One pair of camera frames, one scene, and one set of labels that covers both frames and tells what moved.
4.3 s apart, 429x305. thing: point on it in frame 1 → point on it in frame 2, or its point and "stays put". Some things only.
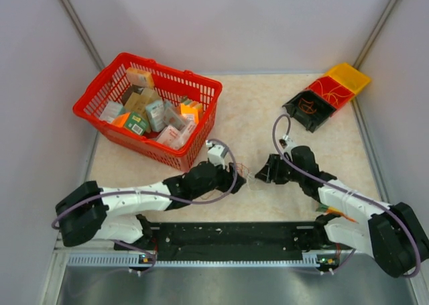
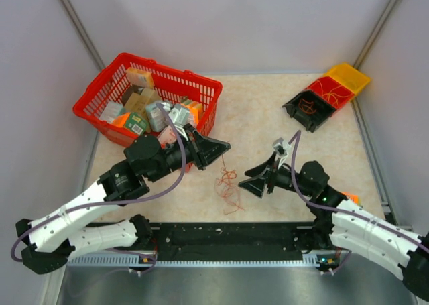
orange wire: x=306 y=106 stays put
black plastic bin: x=310 y=110 stays put
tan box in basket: x=137 y=103 stays put
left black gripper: x=229 y=178 → x=204 y=151
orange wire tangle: x=240 y=165 → x=227 y=191
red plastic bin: x=334 y=92 stays put
